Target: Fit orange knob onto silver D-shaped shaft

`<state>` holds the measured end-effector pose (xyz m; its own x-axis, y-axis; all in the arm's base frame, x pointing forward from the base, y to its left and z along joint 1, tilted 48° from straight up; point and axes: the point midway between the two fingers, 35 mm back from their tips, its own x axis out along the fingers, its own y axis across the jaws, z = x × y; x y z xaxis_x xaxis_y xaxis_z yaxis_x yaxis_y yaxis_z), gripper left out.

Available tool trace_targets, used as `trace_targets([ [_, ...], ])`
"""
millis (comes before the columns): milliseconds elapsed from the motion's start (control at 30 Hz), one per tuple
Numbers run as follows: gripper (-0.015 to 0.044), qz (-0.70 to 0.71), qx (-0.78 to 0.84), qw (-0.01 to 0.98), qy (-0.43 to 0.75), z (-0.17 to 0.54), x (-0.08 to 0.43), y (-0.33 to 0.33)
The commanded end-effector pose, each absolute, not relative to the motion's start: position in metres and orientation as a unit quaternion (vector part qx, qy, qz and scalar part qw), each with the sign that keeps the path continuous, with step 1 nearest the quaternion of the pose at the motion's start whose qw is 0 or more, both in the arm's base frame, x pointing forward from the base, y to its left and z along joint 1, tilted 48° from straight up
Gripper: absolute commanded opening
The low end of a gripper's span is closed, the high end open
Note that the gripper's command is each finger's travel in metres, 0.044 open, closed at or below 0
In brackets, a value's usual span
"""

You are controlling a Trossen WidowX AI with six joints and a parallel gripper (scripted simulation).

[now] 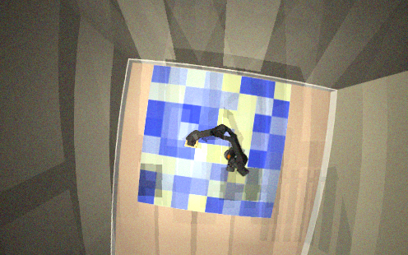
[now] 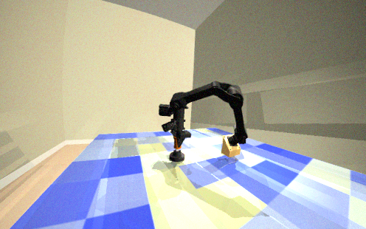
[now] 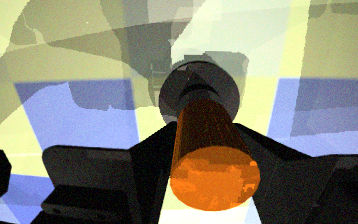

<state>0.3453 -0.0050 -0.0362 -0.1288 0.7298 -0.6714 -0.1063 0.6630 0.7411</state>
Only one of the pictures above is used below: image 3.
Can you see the orange cylinder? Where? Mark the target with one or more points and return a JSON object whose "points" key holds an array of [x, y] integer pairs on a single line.
{"points": [[212, 168]]}

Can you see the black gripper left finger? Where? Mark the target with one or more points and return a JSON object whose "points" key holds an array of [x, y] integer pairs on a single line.
{"points": [[141, 171]]}

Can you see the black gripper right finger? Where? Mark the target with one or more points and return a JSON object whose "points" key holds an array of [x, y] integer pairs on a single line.
{"points": [[294, 186]]}

